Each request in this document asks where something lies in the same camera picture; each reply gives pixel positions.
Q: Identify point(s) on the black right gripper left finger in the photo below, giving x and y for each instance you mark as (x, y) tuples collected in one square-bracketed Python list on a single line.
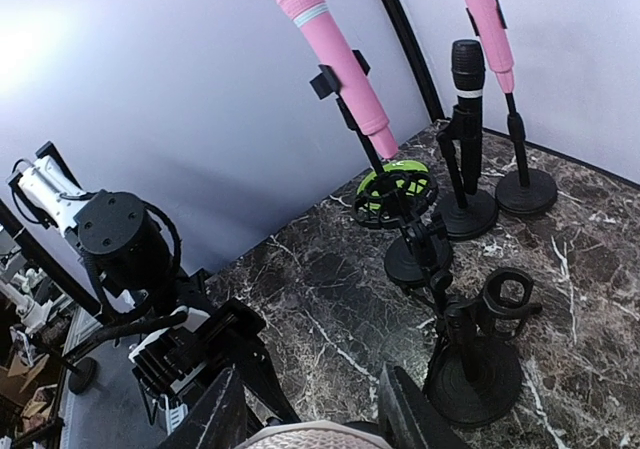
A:
[(218, 420)]

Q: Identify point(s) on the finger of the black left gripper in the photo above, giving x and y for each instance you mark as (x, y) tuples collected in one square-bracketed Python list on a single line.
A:
[(260, 378)]

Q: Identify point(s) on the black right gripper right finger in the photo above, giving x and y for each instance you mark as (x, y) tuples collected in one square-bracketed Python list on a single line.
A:
[(406, 419)]

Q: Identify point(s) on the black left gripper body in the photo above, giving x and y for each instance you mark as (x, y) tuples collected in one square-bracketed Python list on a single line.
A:
[(179, 362)]

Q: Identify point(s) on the round-base mic stand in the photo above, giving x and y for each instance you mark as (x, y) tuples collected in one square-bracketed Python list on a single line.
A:
[(500, 312), (525, 191)]

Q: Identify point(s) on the tall beige microphone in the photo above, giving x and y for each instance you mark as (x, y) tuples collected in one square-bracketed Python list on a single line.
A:
[(316, 434)]

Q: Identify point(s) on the black clip mic stand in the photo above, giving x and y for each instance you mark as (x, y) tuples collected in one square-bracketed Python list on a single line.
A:
[(397, 199)]

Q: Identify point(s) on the black tripod mic stand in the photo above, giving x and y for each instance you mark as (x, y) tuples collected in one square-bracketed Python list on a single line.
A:
[(456, 328)]

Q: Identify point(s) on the pink microphone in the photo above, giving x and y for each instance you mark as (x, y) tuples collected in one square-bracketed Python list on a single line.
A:
[(489, 25), (321, 31)]

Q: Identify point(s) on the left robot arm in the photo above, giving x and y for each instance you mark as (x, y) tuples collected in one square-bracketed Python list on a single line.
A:
[(131, 251)]

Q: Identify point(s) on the black stand with textured grip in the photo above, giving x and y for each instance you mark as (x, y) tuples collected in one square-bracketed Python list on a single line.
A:
[(468, 211)]

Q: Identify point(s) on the green round plate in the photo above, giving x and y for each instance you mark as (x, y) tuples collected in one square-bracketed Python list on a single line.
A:
[(408, 178)]

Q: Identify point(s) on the white slotted cable duct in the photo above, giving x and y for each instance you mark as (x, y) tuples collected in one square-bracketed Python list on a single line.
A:
[(174, 415)]

